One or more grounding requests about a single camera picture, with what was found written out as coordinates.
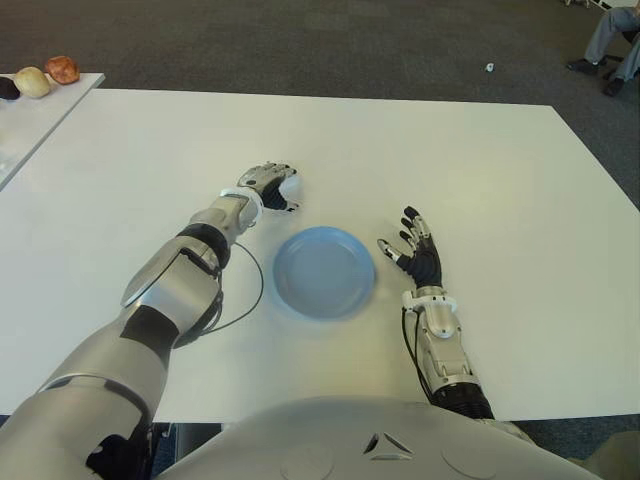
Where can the white charger block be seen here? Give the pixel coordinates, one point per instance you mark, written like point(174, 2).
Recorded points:
point(292, 187)

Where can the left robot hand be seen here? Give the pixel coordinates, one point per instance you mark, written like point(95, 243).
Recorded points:
point(260, 175)

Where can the black table leg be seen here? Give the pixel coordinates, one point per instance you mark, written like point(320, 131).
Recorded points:
point(147, 450)

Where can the khaki trouser leg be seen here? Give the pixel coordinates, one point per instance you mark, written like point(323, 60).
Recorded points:
point(620, 460)

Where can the silver robot torso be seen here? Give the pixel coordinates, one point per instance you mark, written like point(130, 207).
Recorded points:
point(350, 440)

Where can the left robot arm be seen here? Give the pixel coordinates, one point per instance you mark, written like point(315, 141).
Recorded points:
point(165, 270)

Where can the dark bread roll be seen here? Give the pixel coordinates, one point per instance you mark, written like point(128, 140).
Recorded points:
point(7, 89)

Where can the white frame on floor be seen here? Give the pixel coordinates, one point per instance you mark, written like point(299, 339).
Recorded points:
point(600, 4)

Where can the reddish brown bread roll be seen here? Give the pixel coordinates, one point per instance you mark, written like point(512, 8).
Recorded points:
point(62, 70)

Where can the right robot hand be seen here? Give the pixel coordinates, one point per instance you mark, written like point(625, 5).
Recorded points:
point(427, 265)

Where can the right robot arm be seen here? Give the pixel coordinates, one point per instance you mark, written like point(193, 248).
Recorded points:
point(442, 345)

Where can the white side table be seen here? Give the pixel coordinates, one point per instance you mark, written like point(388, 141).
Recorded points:
point(40, 120)

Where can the seated person in grey trousers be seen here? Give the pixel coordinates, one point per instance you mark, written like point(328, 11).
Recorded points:
point(600, 40)

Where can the blue plate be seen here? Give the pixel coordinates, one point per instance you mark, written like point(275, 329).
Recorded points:
point(325, 275)

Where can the pale bread roll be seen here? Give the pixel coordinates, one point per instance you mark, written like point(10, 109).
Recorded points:
point(32, 82)

